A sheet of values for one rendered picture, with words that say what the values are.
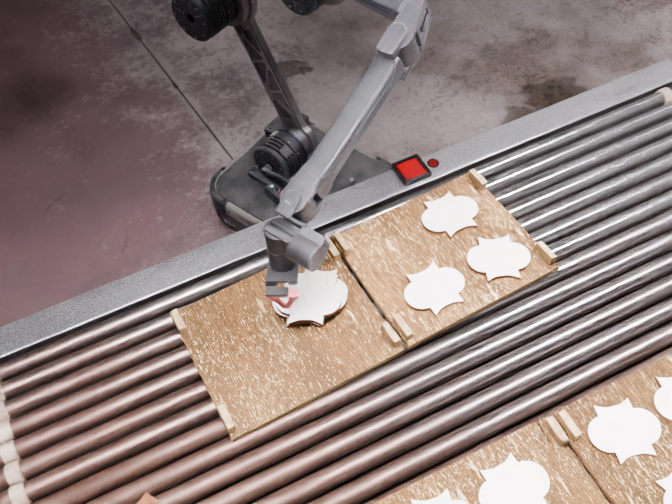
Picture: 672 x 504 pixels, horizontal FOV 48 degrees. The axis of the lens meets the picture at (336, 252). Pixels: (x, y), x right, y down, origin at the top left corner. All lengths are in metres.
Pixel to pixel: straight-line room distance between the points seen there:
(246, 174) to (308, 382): 1.47
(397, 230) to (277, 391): 0.50
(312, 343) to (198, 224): 1.56
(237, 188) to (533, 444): 1.70
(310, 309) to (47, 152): 2.22
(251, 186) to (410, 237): 1.20
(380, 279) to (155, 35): 2.63
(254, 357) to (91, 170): 1.99
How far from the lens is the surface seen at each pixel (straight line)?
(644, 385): 1.68
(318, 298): 1.65
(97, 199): 3.35
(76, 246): 3.22
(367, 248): 1.78
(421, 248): 1.78
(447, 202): 1.86
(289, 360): 1.63
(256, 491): 1.55
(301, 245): 1.42
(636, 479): 1.59
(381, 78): 1.51
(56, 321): 1.86
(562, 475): 1.56
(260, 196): 2.85
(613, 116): 2.19
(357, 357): 1.62
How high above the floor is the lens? 2.36
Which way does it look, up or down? 53 degrees down
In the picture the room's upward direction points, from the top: 5 degrees counter-clockwise
